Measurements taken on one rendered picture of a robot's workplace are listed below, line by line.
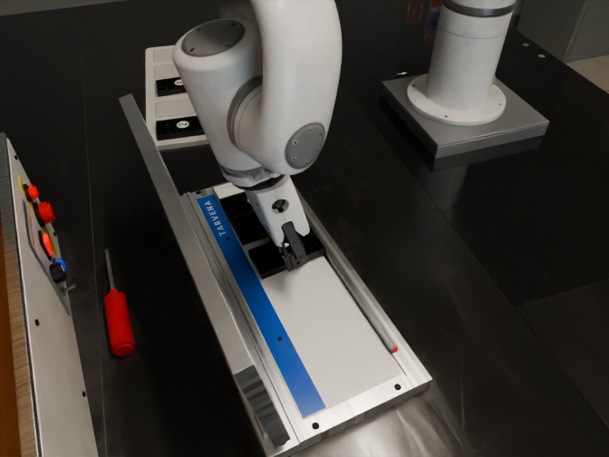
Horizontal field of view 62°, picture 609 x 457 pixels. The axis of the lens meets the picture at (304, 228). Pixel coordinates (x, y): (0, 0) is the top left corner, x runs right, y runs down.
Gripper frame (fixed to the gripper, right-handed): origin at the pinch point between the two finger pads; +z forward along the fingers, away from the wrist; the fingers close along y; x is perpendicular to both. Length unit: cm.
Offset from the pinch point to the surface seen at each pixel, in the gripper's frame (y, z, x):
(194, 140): 34.5, 2.9, 4.0
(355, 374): -20.3, 2.4, 0.8
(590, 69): 132, 145, -227
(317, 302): -9.1, 2.6, 0.2
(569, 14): 151, 117, -223
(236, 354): -23.2, -19.1, 10.6
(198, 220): 12.2, 0.4, 9.6
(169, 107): 47.4, 2.7, 5.3
